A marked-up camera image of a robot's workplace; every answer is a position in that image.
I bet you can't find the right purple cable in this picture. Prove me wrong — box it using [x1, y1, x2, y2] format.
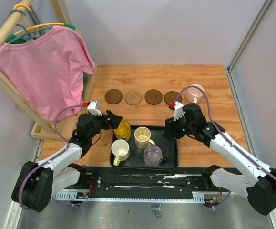
[174, 86, 276, 210]

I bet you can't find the woven rattan coaster back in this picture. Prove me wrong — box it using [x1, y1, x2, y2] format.
[125, 91, 143, 105]

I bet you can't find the grey hanger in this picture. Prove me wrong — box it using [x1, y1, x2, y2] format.
[8, 4, 53, 44]

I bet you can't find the black serving tray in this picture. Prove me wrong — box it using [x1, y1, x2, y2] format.
[110, 125, 178, 171]

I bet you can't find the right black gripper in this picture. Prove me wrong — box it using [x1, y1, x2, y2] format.
[163, 112, 195, 141]

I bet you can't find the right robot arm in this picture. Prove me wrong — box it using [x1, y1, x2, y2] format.
[163, 102, 276, 215]

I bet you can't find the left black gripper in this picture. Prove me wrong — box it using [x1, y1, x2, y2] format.
[88, 110, 123, 140]

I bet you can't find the purple cable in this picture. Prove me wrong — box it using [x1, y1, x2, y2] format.
[18, 104, 86, 210]
[174, 86, 276, 210]

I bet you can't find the yellow green hanger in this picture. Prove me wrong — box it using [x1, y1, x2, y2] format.
[15, 0, 82, 37]

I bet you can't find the purple mug black handle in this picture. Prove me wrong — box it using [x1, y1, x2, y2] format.
[143, 146, 168, 167]

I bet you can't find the aluminium corner post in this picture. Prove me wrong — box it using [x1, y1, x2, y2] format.
[229, 0, 276, 70]

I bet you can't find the white mug yellow handle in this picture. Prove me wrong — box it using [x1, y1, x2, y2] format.
[111, 139, 130, 166]

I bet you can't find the cream mug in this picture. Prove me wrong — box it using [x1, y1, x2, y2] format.
[134, 127, 156, 149]

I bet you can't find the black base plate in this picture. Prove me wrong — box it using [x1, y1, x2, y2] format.
[67, 167, 227, 202]

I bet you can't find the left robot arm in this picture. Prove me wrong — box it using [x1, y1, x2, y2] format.
[11, 110, 123, 212]

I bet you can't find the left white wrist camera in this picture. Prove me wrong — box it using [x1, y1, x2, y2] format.
[87, 100, 102, 116]

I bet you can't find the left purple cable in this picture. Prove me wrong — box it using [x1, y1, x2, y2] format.
[18, 104, 86, 210]

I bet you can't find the pink t-shirt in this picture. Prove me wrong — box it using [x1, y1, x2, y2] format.
[0, 26, 95, 123]

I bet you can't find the pink mug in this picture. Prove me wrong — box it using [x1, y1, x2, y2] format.
[185, 84, 204, 104]

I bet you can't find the wooden clothes rack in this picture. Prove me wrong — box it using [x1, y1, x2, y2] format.
[0, 12, 98, 141]

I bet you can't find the brown coaster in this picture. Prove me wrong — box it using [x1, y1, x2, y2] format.
[144, 89, 163, 105]
[104, 89, 123, 104]
[164, 91, 179, 106]

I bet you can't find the aluminium rail frame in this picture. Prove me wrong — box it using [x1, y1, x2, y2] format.
[1, 170, 276, 229]

